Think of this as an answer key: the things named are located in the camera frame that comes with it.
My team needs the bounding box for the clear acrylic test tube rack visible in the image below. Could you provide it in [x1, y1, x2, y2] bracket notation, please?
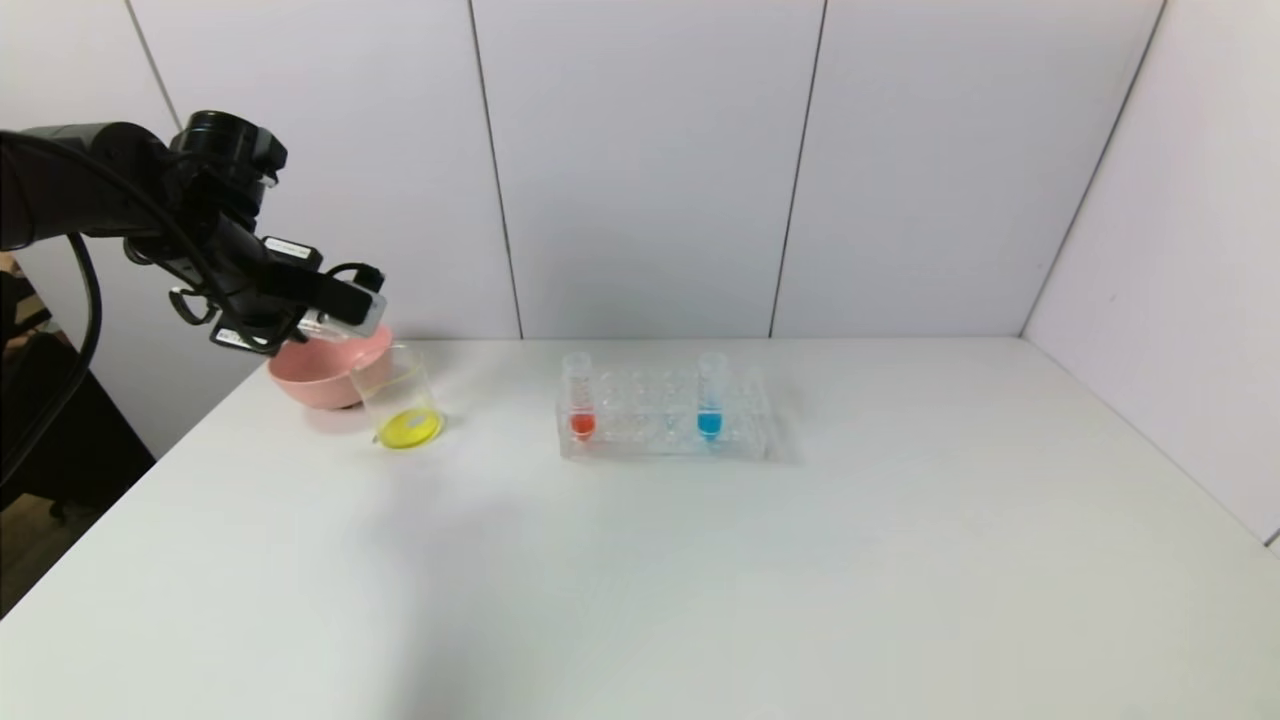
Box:
[557, 362, 771, 461]

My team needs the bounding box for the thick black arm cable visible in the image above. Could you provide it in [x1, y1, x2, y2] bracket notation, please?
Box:
[0, 235, 101, 481]

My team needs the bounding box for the clear glass beaker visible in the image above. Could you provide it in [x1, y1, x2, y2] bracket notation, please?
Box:
[350, 343, 446, 451]

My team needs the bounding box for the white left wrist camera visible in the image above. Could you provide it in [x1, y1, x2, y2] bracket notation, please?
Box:
[318, 290, 390, 339]

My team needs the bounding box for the thin black cable white label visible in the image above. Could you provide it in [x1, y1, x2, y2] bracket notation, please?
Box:
[168, 285, 216, 328]

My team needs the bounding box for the test tube with blue liquid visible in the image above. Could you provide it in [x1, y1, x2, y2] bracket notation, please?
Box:
[697, 352, 726, 441]

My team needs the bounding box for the pink bowl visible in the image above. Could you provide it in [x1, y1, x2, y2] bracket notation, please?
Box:
[267, 325, 396, 411]

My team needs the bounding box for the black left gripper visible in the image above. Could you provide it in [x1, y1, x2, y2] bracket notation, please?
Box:
[209, 211, 324, 355]

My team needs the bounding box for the test tube with red liquid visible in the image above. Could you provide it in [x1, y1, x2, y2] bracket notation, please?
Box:
[563, 352, 599, 441]

